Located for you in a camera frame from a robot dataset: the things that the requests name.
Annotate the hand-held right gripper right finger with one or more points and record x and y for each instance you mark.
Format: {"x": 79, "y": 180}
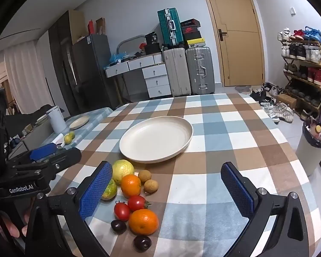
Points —
{"x": 238, "y": 190}

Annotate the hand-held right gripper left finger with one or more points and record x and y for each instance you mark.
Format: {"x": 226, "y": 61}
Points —
{"x": 96, "y": 190}

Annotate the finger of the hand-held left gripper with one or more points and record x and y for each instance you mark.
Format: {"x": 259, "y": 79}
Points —
{"x": 67, "y": 158}
{"x": 42, "y": 151}

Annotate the mottled green fruit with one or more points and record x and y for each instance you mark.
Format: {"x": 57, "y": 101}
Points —
{"x": 110, "y": 190}

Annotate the red tomato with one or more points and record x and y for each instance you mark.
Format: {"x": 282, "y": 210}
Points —
{"x": 122, "y": 211}
{"x": 136, "y": 203}

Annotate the yellow-green guava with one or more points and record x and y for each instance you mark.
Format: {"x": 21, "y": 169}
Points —
{"x": 123, "y": 170}

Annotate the orange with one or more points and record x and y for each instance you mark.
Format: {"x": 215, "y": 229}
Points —
{"x": 144, "y": 221}
{"x": 131, "y": 185}

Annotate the dark plum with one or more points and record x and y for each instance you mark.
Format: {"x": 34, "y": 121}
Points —
{"x": 118, "y": 226}
{"x": 142, "y": 243}

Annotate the brown longan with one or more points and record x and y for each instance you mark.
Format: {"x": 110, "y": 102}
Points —
{"x": 144, "y": 176}
{"x": 151, "y": 186}

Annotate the cream round plate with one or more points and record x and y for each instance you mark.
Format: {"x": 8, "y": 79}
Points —
{"x": 156, "y": 139}

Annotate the person's left hand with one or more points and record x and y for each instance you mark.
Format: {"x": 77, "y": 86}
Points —
{"x": 8, "y": 226}

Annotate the yellow-green lime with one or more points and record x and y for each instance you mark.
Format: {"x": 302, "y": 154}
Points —
{"x": 68, "y": 139}
{"x": 72, "y": 134}

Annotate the white kettle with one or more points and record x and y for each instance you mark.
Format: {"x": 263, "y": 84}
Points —
{"x": 56, "y": 120}

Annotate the small beige plate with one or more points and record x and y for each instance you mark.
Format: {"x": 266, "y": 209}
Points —
{"x": 79, "y": 122}

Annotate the small blue checked tablecloth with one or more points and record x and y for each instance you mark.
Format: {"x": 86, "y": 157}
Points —
{"x": 99, "y": 117}

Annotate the white curtain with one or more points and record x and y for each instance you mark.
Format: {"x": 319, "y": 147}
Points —
{"x": 18, "y": 80}

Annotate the white trash bin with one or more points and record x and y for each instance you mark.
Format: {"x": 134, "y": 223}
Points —
{"x": 311, "y": 155}

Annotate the grey refrigerator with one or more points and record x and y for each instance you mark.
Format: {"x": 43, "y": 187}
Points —
{"x": 92, "y": 72}

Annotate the dark tall cabinet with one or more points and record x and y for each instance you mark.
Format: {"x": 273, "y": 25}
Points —
{"x": 60, "y": 59}

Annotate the pile of loose shoes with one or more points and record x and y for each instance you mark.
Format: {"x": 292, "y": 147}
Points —
{"x": 270, "y": 101}

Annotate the brown cardboard box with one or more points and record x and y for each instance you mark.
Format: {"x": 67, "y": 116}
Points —
{"x": 286, "y": 101}

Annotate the grey door mat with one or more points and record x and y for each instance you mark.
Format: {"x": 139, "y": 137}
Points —
{"x": 243, "y": 88}

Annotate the blue plastic bag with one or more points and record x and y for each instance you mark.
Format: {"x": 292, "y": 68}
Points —
{"x": 117, "y": 57}

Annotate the white desk with drawers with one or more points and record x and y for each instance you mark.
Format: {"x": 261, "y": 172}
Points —
{"x": 149, "y": 72}

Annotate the silver suitcase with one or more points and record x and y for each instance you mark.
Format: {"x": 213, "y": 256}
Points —
{"x": 199, "y": 69}

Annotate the beige suitcase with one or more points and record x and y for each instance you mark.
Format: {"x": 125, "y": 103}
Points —
{"x": 177, "y": 71}

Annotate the red item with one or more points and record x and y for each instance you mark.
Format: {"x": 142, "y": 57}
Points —
{"x": 142, "y": 45}

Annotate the wooden shoe rack with shoes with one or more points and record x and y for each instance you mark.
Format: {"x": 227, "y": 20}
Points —
{"x": 305, "y": 69}

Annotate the black bag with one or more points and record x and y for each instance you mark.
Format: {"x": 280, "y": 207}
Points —
{"x": 152, "y": 49}

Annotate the wooden door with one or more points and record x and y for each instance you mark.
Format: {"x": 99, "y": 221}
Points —
{"x": 238, "y": 48}

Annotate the small black box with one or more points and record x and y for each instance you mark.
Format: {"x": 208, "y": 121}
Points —
{"x": 152, "y": 38}

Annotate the yellow and black shoe box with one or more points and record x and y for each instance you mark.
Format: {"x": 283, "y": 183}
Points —
{"x": 195, "y": 42}

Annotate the red and black shoe box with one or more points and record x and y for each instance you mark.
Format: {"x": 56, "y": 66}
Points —
{"x": 191, "y": 32}

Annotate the teal suitcase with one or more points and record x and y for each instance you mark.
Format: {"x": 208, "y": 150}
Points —
{"x": 170, "y": 26}

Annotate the grey arched tube frame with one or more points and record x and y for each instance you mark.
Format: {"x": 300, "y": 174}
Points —
{"x": 127, "y": 40}

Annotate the white wall switch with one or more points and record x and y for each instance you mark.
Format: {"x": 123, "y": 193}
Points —
{"x": 293, "y": 10}

